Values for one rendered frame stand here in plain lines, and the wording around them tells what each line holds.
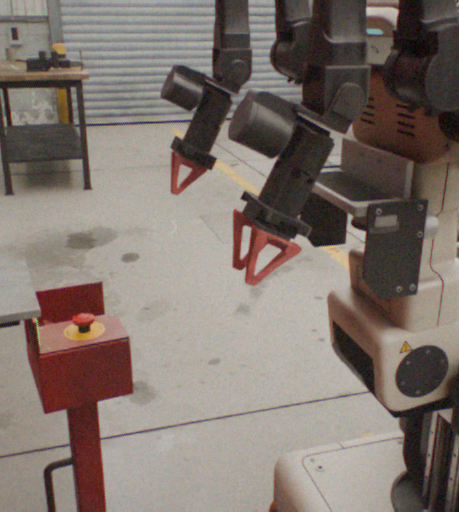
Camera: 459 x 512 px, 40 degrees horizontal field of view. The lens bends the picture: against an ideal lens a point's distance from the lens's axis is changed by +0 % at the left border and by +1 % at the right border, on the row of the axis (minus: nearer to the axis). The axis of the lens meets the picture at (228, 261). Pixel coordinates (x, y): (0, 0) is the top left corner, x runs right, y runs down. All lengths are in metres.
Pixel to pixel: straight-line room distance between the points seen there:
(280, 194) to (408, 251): 0.31
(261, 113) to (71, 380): 0.61
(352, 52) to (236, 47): 0.43
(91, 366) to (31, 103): 7.36
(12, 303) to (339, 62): 0.46
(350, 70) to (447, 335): 0.56
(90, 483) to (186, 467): 0.73
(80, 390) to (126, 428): 1.10
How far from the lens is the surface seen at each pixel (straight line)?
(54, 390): 1.15
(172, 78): 1.16
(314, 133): 0.78
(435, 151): 1.00
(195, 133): 1.18
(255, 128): 0.75
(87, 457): 1.34
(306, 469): 1.63
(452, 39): 0.82
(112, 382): 1.17
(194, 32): 8.55
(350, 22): 0.78
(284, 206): 0.78
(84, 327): 1.15
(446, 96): 0.83
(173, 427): 2.23
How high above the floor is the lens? 1.31
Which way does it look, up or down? 21 degrees down
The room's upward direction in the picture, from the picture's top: straight up
